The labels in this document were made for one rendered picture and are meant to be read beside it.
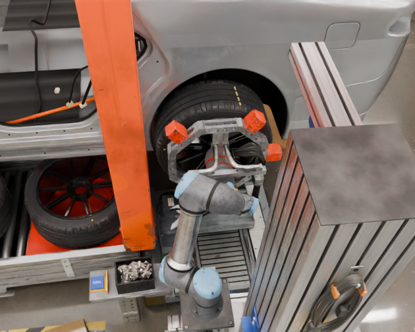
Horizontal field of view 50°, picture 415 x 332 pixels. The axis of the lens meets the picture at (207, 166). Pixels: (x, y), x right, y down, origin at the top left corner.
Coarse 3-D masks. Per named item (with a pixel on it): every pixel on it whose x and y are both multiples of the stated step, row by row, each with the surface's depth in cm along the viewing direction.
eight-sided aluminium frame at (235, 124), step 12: (216, 120) 228; (228, 120) 228; (240, 120) 229; (192, 132) 226; (204, 132) 226; (216, 132) 227; (252, 132) 231; (168, 144) 237; (180, 144) 230; (264, 144) 240; (168, 156) 236; (264, 156) 248; (168, 168) 252; (240, 180) 262
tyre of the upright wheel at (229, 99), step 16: (208, 80) 239; (224, 80) 240; (176, 96) 240; (192, 96) 233; (208, 96) 232; (224, 96) 231; (240, 96) 236; (256, 96) 249; (160, 112) 247; (176, 112) 233; (192, 112) 227; (208, 112) 227; (224, 112) 229; (240, 112) 231; (160, 128) 241; (160, 144) 240; (160, 160) 250
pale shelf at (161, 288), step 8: (160, 264) 249; (96, 272) 244; (104, 272) 244; (112, 272) 245; (112, 280) 242; (112, 288) 239; (160, 288) 240; (168, 288) 240; (96, 296) 235; (104, 296) 236; (112, 296) 236; (120, 296) 236; (128, 296) 237; (136, 296) 239
